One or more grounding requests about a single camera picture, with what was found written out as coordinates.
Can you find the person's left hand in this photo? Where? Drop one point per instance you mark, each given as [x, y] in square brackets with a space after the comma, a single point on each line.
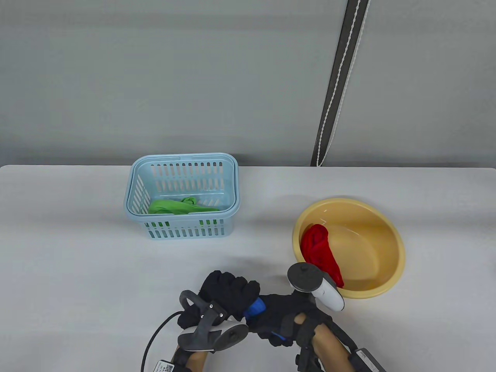
[228, 288]

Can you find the red rectangular towel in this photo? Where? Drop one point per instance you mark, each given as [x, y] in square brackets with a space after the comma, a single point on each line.
[319, 252]

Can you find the black wrist box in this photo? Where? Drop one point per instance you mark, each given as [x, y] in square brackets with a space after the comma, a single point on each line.
[163, 366]
[368, 360]

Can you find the black left wrist box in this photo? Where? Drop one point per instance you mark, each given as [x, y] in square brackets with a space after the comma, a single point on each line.
[163, 366]

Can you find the person's right hand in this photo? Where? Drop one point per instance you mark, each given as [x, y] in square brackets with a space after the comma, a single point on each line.
[279, 314]

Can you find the green rectangular towel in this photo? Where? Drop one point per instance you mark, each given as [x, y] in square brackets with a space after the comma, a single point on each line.
[174, 207]

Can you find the yellow plastic basin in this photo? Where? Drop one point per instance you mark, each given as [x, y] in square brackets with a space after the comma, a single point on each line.
[368, 248]

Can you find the person's right forearm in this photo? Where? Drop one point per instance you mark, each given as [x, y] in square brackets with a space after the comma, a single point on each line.
[333, 352]

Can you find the person's left forearm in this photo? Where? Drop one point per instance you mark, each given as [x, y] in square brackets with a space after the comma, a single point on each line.
[197, 362]

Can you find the dark vertical wall strip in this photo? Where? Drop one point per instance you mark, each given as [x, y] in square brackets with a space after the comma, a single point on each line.
[341, 77]

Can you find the white and black controller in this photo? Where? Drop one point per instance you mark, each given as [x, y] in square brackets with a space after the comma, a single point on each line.
[306, 277]
[221, 335]

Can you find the black right wrist box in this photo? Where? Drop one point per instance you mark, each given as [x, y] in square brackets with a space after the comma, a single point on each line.
[368, 360]

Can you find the white and black right controller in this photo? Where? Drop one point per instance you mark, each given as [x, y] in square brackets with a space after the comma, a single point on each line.
[306, 277]

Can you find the white and black left controller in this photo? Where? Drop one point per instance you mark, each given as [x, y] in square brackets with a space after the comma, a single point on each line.
[221, 335]

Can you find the light blue plastic basket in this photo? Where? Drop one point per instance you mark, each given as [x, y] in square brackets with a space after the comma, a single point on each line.
[182, 232]

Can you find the blue rectangular towel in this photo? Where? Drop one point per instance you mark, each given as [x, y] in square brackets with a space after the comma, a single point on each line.
[255, 309]

